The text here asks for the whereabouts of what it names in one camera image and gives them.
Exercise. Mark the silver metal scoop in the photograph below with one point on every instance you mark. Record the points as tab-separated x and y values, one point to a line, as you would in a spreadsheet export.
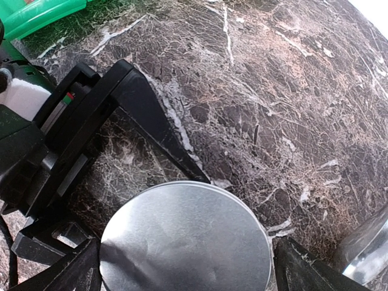
362	255

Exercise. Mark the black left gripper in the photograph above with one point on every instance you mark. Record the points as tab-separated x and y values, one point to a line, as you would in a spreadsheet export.
38	155

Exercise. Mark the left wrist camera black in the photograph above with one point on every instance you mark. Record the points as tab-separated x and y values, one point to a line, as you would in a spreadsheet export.
25	87

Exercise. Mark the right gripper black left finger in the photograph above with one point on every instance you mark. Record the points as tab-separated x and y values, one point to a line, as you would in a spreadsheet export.
78	270

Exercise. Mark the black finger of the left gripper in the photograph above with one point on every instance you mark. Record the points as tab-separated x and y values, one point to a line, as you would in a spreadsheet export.
134	96

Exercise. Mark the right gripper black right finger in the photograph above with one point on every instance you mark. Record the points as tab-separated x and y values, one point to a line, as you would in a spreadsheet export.
297	269

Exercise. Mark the white round lid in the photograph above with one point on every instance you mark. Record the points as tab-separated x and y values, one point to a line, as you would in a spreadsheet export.
184	235

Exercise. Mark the green three-compartment candy bin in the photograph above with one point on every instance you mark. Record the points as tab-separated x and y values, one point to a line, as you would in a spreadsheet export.
22	18

